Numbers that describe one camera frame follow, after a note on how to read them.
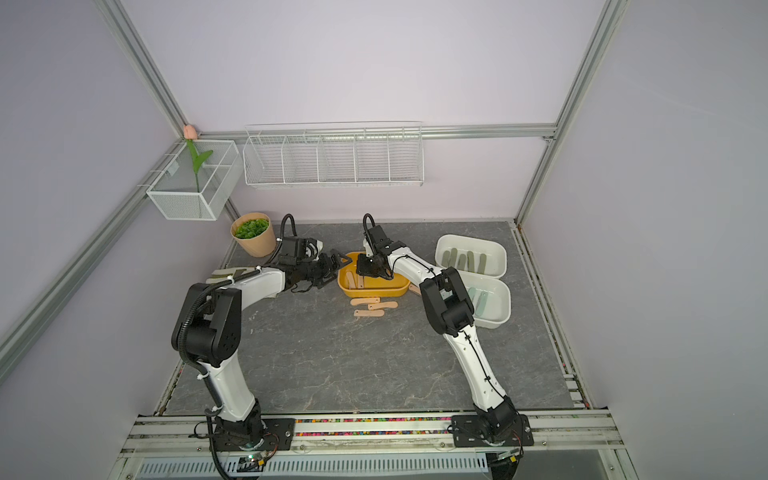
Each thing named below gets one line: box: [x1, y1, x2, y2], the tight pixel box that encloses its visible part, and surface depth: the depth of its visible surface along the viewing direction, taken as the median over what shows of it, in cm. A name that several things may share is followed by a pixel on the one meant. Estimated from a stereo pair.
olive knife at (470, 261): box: [467, 250, 475, 272], surface depth 110 cm
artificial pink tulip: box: [183, 124, 213, 193], surface depth 92 cm
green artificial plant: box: [235, 218, 269, 239], surface depth 105 cm
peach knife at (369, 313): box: [354, 309, 385, 317], surface depth 96 cm
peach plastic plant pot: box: [230, 212, 277, 258], surface depth 107 cm
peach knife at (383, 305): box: [368, 301, 399, 311], surface depth 98 cm
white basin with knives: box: [434, 234, 507, 278], surface depth 111 cm
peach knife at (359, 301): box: [350, 298, 381, 306], surface depth 99 cm
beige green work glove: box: [205, 267, 257, 284], surface depth 107 cm
